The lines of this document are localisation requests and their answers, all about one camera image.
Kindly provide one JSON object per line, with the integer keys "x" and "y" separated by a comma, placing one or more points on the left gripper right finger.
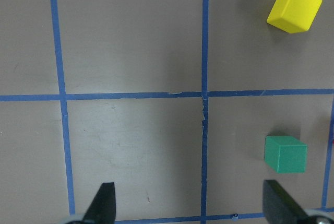
{"x": 280, "y": 208}

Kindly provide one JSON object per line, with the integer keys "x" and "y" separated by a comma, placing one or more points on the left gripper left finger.
{"x": 103, "y": 207}

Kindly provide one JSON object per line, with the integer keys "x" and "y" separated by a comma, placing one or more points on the yellow wooden block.
{"x": 294, "y": 16}

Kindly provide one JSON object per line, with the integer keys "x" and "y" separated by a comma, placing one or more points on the green wooden block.
{"x": 285, "y": 154}

